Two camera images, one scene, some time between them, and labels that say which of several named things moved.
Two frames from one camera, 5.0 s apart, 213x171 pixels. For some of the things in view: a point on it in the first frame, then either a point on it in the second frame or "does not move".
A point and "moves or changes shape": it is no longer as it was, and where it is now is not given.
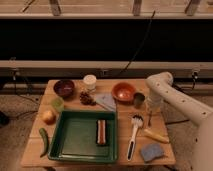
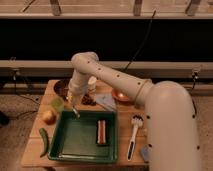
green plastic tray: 75,137 does not move
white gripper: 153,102 -> 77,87
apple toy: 48,117 does not move
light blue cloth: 106,101 does not move
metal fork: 149,119 moves or changes shape
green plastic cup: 57,104 does not move
